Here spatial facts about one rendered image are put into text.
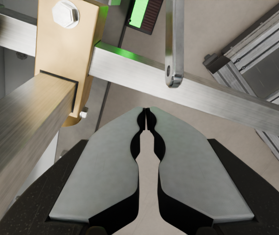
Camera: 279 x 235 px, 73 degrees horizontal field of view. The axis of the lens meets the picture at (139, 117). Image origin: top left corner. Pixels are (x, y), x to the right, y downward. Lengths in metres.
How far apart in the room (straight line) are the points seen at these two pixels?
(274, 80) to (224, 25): 0.35
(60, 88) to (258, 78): 0.93
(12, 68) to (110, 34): 0.27
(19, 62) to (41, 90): 0.34
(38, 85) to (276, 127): 0.26
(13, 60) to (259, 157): 1.56
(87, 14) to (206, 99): 0.14
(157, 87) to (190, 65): 0.91
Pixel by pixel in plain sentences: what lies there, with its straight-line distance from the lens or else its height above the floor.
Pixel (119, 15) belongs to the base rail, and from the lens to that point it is 0.34.
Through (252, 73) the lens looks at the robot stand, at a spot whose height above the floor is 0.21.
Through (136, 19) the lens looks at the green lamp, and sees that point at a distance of 0.34.
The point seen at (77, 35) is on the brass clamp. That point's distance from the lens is 0.19.
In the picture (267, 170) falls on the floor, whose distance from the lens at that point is 1.79.
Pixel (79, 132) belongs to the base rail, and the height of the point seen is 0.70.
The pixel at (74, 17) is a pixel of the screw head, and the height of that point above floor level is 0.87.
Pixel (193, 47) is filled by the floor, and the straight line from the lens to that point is 1.09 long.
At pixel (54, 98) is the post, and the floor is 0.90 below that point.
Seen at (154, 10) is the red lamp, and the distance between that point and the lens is 0.34.
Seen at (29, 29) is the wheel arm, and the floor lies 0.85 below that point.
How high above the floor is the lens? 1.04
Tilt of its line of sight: 59 degrees down
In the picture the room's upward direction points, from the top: 178 degrees counter-clockwise
